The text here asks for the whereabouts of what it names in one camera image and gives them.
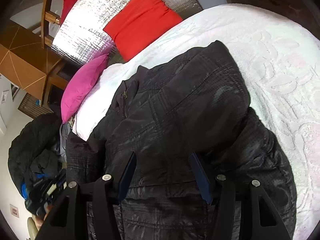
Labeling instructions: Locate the pink pillow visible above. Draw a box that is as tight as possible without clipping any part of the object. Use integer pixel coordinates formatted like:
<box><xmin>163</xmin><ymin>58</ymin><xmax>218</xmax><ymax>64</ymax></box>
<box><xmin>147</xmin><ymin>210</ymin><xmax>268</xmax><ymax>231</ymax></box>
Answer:
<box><xmin>61</xmin><ymin>54</ymin><xmax>108</xmax><ymax>124</ymax></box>

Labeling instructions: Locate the black clothes pile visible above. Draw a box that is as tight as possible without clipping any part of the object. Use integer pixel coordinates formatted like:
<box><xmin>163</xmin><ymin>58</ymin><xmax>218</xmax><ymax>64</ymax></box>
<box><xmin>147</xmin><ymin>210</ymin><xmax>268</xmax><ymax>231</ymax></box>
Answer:
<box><xmin>8</xmin><ymin>113</ymin><xmax>65</xmax><ymax>215</ymax></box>

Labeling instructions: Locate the white embossed bed blanket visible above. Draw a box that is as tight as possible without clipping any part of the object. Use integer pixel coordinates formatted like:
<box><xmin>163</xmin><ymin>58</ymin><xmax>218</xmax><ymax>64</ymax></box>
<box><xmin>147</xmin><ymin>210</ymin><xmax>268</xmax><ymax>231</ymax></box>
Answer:
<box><xmin>73</xmin><ymin>4</ymin><xmax>319</xmax><ymax>239</ymax></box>

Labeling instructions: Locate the red pillow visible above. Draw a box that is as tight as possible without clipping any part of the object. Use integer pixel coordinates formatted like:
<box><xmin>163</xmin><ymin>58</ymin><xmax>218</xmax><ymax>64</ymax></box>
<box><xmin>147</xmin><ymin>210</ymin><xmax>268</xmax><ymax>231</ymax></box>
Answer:
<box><xmin>103</xmin><ymin>0</ymin><xmax>183</xmax><ymax>61</ymax></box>

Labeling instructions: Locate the black checked puffer jacket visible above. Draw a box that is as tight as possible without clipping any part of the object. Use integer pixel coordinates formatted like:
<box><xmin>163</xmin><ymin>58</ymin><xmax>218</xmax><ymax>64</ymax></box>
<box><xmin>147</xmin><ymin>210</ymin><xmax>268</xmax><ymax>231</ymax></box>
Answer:
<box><xmin>66</xmin><ymin>41</ymin><xmax>297</xmax><ymax>239</ymax></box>

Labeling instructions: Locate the wooden wardrobe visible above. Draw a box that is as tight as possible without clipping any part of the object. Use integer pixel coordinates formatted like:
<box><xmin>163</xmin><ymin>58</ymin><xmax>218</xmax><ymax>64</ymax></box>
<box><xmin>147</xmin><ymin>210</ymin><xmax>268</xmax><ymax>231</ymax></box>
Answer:
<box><xmin>1</xmin><ymin>20</ymin><xmax>68</xmax><ymax>105</ymax></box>

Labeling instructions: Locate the silver foil headboard cover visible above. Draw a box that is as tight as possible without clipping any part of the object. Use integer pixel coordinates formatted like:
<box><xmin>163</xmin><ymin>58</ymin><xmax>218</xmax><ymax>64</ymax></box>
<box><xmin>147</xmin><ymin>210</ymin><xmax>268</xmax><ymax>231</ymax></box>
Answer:
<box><xmin>51</xmin><ymin>0</ymin><xmax>202</xmax><ymax>65</ymax></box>

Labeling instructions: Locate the grey folded garment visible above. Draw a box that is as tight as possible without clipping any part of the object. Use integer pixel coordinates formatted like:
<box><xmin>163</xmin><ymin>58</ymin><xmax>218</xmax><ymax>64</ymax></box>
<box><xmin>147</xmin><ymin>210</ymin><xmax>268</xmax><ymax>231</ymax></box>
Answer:
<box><xmin>57</xmin><ymin>122</ymin><xmax>72</xmax><ymax>163</ymax></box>

